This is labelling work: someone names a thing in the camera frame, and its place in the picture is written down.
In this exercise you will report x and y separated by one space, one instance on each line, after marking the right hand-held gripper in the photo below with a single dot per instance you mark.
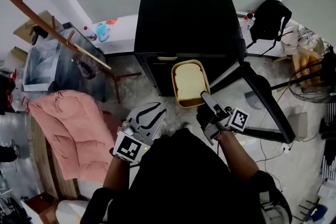
210 123

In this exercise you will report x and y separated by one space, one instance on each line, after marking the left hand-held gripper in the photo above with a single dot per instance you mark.
130 148

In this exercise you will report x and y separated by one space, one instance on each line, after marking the tan tray with yellow bread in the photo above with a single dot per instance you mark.
189 81

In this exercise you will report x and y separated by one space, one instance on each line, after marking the black cabinet with glass door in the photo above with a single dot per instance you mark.
183 21

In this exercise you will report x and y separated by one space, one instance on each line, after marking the person's left forearm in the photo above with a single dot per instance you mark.
116 175

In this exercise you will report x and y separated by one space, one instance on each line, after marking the person's right forearm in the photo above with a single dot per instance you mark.
239 157

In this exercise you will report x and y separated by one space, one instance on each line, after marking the person's white shoe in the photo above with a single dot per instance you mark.
166 132
186 126

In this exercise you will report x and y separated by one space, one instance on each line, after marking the person's black clothing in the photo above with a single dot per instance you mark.
183 186

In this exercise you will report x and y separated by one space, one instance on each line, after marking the pink quilted cushion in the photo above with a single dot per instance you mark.
71 136

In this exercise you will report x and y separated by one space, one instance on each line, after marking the dark grey hanging cloth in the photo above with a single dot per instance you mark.
85 66

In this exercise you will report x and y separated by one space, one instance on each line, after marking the small clear plastic bottle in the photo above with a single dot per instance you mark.
246 25
251 21

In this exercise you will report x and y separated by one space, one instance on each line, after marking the white power strip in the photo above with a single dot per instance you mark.
286 147

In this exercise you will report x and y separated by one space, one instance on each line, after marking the grey box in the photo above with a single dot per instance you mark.
297 126

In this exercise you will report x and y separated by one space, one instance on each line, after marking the light wooden chair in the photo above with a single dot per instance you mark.
294 60

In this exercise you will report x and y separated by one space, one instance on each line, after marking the blue plastic item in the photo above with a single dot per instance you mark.
103 32

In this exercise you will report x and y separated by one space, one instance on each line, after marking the yellow ribbed cushion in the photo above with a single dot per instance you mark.
305 66

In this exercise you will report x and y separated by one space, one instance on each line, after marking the black standing fan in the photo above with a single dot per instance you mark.
312 89

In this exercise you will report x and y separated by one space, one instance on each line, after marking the black backpack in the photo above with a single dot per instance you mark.
270 18

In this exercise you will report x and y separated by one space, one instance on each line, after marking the red-capped bottle red label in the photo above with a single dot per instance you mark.
90 33

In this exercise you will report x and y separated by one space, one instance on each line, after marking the white tote bag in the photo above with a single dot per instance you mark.
294 38

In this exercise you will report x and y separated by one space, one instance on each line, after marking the orange plastic item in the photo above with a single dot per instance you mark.
112 21

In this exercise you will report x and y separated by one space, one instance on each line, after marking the brown wooden board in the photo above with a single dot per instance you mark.
42 160

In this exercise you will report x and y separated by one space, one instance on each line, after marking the clear glass tank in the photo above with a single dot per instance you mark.
42 65

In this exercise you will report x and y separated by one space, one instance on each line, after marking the white grey yellow cushion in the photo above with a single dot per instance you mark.
69 212

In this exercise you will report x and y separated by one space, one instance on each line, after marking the pack of water bottles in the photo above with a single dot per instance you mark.
17 94

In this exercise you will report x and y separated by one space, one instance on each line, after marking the black white striped cloth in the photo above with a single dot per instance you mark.
329 162

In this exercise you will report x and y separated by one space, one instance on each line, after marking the black bag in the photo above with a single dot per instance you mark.
5 97

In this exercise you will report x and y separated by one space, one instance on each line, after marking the wooden coat rack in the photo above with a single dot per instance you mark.
39 21

